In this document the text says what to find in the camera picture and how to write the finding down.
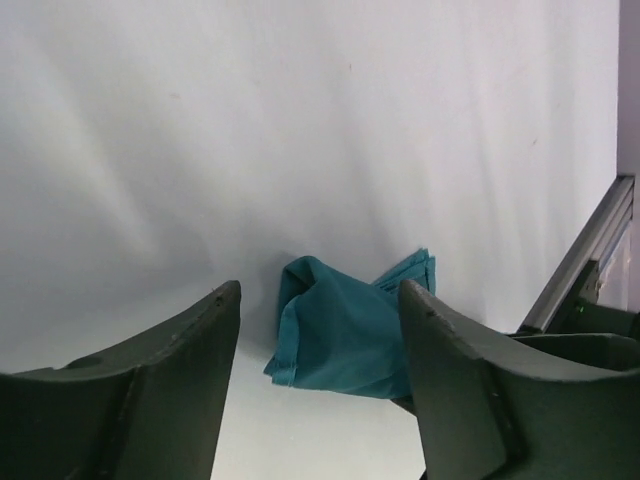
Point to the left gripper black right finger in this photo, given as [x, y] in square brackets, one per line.
[497, 406]

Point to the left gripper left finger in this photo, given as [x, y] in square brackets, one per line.
[149, 407]

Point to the teal cloth napkin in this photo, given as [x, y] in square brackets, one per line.
[339, 334]

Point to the aluminium frame rail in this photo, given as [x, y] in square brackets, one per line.
[611, 216]

